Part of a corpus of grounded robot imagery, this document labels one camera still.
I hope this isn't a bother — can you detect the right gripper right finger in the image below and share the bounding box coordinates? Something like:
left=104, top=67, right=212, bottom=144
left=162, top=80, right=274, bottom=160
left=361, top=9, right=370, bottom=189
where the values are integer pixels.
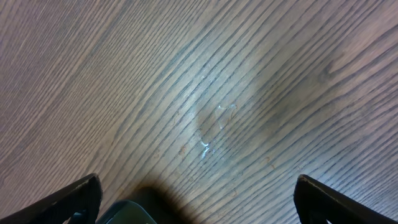
left=294, top=174, right=397, bottom=224

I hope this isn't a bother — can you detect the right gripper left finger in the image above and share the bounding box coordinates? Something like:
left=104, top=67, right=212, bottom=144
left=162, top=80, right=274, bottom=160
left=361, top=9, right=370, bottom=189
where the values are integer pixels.
left=1, top=173, right=103, bottom=224

